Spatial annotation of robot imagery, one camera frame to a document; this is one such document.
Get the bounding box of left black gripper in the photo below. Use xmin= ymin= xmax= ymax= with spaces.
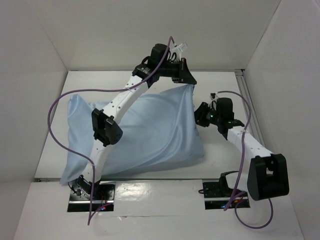
xmin=158 ymin=57 xmax=197 ymax=85

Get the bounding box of light blue pillowcase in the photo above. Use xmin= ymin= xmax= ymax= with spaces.
xmin=60 ymin=84 xmax=205 ymax=185

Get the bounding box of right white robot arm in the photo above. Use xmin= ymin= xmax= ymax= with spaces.
xmin=194 ymin=97 xmax=290 ymax=201

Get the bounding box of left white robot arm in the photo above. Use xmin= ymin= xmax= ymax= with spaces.
xmin=76 ymin=43 xmax=197 ymax=200

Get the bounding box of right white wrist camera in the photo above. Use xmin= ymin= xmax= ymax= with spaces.
xmin=209 ymin=92 xmax=219 ymax=109

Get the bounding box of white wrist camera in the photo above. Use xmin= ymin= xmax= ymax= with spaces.
xmin=209 ymin=92 xmax=219 ymax=109
xmin=171 ymin=42 xmax=188 ymax=62

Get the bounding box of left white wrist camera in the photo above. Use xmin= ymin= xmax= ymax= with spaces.
xmin=171 ymin=42 xmax=188 ymax=62

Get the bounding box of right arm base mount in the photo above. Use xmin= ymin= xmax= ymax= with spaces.
xmin=198 ymin=180 xmax=250 ymax=210

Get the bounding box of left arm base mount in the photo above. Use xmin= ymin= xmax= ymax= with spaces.
xmin=66 ymin=181 xmax=116 ymax=213

